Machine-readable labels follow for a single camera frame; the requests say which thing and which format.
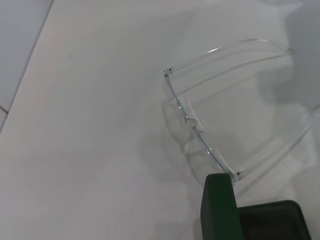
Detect clear white glasses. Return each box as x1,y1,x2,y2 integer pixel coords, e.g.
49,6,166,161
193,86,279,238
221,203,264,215
161,37,320,195

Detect green glasses case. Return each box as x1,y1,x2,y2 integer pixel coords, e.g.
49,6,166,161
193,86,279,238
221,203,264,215
199,172,312,240

